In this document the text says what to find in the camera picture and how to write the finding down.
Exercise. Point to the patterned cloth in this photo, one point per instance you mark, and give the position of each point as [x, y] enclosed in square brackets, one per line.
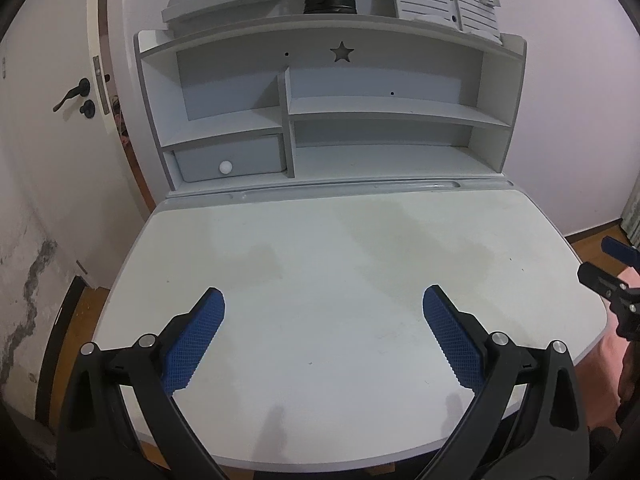
[632, 222]

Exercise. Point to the white round drawer knob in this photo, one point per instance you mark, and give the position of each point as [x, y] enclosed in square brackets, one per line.
[226, 167]

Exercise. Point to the black door lock knob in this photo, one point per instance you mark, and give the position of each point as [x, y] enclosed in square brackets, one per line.
[88, 109]

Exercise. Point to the grey desk drawer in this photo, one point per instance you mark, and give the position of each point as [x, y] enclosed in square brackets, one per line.
[245, 157]

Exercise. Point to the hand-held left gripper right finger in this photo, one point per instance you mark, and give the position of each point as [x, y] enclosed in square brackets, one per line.
[452, 345]

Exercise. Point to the white desk with hutch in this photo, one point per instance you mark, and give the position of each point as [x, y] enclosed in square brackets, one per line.
[325, 270]

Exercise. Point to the white door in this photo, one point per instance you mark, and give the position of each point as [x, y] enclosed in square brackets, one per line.
[45, 160]

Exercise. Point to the pink blanket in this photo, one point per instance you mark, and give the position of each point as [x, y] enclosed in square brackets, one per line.
[600, 365]

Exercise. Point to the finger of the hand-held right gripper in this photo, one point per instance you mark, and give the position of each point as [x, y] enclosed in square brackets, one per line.
[620, 249]
[597, 277]

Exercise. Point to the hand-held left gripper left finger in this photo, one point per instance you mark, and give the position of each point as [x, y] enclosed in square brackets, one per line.
[195, 345]

